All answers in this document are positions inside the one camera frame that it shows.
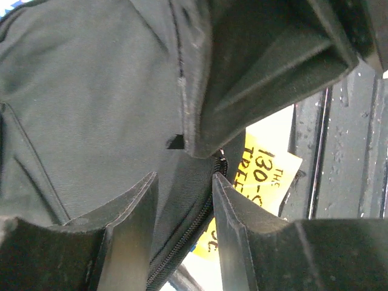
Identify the black backpack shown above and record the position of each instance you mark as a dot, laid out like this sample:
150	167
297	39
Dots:
92	100

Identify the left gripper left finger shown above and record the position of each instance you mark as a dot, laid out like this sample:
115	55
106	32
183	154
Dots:
108	248

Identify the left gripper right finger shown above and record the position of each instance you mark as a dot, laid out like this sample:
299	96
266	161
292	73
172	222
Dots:
260	251

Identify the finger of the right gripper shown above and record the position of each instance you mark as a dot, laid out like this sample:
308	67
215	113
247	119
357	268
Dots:
244	60

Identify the orange treehouse book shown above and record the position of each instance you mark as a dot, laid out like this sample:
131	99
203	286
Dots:
265	175

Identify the aluminium mounting rail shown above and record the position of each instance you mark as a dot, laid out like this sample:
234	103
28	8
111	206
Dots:
341	136

